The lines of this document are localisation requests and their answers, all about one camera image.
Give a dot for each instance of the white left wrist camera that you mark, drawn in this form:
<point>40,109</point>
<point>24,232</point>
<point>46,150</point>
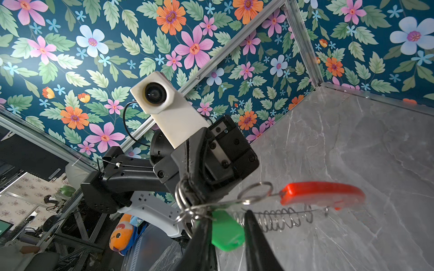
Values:
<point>176,118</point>

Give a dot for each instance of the aluminium frame post left rear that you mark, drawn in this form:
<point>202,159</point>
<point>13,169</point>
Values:
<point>302,38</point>

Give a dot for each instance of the orange plush toy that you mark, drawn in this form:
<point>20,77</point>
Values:
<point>122,237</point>

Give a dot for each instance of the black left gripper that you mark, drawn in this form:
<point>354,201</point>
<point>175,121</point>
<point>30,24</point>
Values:
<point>212,160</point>

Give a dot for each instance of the green key tag with ring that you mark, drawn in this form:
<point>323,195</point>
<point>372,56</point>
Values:
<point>227,233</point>

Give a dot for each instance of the aluminium frame bar left side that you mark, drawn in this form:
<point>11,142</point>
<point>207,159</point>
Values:
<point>219,58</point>

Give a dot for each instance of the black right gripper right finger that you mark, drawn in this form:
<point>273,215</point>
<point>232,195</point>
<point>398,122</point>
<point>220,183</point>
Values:
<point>259,255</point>

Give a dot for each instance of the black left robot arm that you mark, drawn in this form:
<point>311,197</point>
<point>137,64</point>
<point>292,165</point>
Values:
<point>129,185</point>

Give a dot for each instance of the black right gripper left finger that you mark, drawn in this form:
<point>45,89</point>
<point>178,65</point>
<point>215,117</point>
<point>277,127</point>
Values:
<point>200,254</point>

